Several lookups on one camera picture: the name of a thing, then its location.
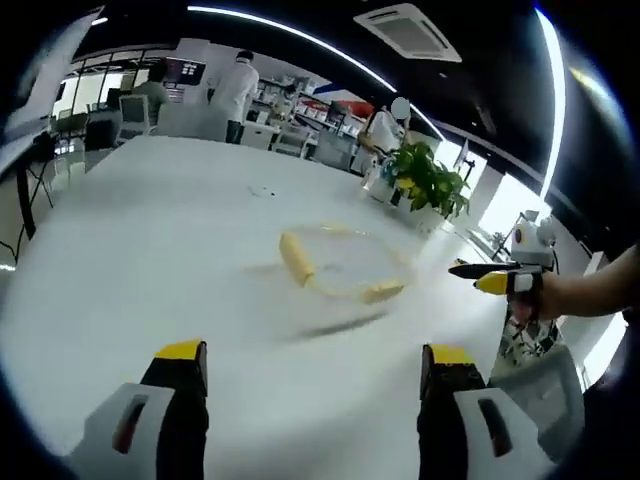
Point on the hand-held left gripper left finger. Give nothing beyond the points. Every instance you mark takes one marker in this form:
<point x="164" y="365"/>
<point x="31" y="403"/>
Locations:
<point x="185" y="415"/>

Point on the green potted plant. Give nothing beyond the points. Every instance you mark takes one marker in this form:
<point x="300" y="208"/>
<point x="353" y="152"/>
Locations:
<point x="432" y="177"/>

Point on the curved ceiling strip light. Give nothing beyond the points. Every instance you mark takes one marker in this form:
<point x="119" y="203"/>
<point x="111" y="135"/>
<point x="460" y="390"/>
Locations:
<point x="320" y="46"/>

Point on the black-legged laptop stand table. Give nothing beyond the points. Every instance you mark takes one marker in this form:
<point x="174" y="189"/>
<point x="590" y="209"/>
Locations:
<point x="25" y="205"/>

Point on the white office chair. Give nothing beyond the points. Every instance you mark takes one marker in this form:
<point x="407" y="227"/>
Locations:
<point x="134" y="117"/>
<point x="292" y="143"/>

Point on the small dark objects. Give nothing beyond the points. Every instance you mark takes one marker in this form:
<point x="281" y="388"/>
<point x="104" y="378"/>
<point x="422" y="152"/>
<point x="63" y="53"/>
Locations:
<point x="260" y="191"/>

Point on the white plant pot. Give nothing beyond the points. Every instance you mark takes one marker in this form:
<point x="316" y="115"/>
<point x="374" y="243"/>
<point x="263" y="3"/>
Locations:
<point x="382" y="187"/>
<point x="429" y="221"/>

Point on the white cabinet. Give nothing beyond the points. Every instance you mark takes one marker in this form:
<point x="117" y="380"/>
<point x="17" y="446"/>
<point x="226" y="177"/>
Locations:
<point x="260" y="134"/>

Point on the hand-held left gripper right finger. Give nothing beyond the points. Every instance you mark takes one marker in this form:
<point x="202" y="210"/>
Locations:
<point x="445" y="420"/>

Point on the ceiling air conditioner unit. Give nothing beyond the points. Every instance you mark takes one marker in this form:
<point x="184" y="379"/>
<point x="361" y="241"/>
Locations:
<point x="407" y="30"/>

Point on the person's patterned clothing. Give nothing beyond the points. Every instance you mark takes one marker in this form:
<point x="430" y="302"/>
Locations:
<point x="525" y="337"/>

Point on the wall monitor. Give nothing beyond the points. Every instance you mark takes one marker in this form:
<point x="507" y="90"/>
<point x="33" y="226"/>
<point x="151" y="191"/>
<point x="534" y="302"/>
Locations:
<point x="185" y="75"/>

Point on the person's right hand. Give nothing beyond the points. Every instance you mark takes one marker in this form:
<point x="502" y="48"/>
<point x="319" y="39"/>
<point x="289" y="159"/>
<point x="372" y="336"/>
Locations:
<point x="547" y="297"/>

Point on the bright ceiling strip light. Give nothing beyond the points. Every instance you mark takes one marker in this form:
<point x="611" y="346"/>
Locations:
<point x="550" y="100"/>

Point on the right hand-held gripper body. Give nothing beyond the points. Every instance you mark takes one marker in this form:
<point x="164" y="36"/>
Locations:
<point x="530" y="245"/>

